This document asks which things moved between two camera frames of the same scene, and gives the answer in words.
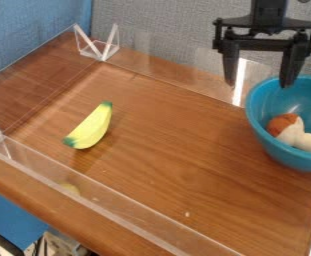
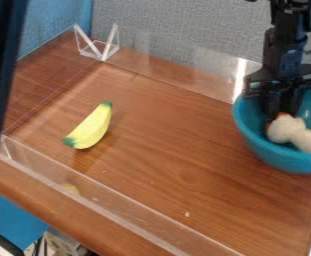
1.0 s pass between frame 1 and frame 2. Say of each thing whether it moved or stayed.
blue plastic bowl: moved
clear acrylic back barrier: stayed
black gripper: moved
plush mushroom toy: stayed
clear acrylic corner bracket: stayed
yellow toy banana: stayed
